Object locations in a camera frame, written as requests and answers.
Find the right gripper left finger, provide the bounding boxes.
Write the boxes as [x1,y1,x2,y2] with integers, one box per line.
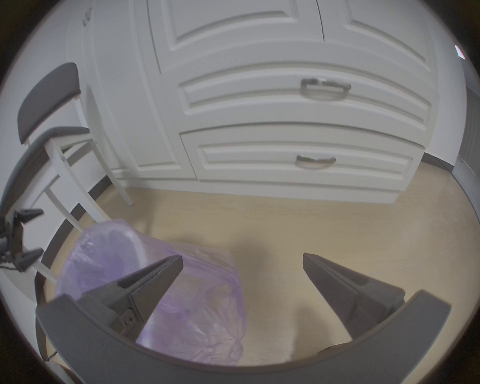
[80,254,185,337]

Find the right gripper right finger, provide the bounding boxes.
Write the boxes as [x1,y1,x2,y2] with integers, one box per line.
[302,252,407,340]

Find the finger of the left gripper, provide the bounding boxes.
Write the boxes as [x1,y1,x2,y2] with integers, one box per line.
[17,247,44,272]
[16,208,44,223]

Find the purple plastic bag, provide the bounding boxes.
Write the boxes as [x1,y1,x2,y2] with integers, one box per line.
[56,219,250,366]

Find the white trash bin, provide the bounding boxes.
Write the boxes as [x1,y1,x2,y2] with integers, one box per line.
[60,224,244,361]

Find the white chair grey seat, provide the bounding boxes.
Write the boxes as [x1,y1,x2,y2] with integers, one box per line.
[0,62,134,284]

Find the white wardrobe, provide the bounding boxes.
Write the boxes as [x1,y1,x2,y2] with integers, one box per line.
[65,0,441,205]

